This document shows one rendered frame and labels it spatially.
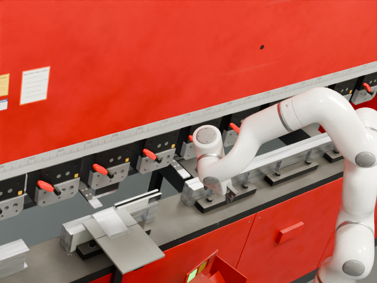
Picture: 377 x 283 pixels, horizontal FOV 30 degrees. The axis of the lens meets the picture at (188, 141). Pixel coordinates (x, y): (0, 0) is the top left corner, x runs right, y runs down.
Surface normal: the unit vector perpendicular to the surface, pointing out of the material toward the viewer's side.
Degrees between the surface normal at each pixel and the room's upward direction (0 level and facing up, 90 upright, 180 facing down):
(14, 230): 0
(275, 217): 90
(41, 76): 90
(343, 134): 73
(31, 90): 90
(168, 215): 0
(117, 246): 0
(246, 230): 90
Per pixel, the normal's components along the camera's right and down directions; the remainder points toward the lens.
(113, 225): 0.22, -0.78
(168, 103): 0.60, 0.58
